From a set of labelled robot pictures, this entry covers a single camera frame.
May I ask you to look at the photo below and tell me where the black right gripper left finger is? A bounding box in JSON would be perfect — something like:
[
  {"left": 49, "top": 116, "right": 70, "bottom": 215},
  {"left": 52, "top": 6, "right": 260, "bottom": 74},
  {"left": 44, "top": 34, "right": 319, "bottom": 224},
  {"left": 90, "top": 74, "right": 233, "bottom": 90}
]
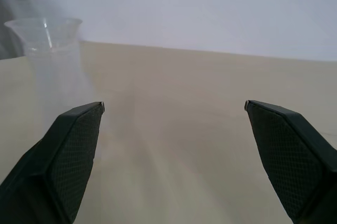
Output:
[{"left": 0, "top": 101, "right": 106, "bottom": 224}]

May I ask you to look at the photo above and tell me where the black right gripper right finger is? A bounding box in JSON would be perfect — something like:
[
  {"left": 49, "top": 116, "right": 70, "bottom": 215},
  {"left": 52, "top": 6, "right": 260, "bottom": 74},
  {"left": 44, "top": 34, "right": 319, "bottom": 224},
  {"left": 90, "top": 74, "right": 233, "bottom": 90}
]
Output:
[{"left": 244, "top": 100, "right": 337, "bottom": 224}]

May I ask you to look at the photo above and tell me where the clear plastic beaker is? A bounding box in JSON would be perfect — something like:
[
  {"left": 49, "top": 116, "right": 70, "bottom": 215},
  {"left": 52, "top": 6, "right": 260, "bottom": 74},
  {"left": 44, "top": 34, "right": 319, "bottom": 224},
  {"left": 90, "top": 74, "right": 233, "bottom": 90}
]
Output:
[{"left": 4, "top": 17, "right": 106, "bottom": 140}]

